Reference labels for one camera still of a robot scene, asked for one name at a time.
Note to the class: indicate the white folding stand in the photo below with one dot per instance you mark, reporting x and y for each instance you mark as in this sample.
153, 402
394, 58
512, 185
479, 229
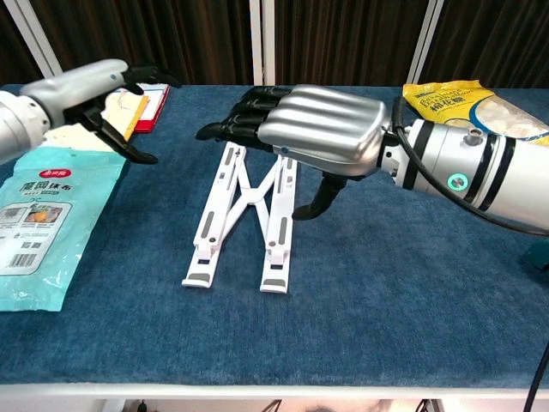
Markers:
206, 223

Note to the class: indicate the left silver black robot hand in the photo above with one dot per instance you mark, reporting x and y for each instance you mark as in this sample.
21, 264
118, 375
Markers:
81, 86

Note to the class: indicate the cream torn paper sheet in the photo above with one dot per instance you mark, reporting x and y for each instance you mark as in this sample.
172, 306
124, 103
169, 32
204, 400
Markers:
118, 111

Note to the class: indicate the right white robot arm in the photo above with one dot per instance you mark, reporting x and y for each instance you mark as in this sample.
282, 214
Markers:
450, 150

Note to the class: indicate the teal cleaning cloth package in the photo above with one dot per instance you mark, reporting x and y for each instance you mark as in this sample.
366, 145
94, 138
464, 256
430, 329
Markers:
43, 214

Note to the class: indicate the yellow marshmallow bag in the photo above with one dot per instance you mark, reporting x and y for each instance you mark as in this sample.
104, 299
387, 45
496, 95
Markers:
450, 101

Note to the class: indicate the black pleated curtain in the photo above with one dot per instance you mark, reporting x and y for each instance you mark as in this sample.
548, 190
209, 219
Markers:
180, 38

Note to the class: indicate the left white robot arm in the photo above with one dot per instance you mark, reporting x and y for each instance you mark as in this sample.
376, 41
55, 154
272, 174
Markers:
17, 124

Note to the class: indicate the white frame post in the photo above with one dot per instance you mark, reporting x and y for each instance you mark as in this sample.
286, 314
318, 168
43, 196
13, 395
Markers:
422, 43
38, 38
262, 43

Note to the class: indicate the blue table mat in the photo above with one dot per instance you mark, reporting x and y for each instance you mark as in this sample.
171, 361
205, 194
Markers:
343, 279

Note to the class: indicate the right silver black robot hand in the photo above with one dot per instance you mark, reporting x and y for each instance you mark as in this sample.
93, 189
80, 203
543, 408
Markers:
326, 129

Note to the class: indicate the red white desk calendar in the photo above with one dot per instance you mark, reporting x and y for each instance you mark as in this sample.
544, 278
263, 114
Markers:
153, 109

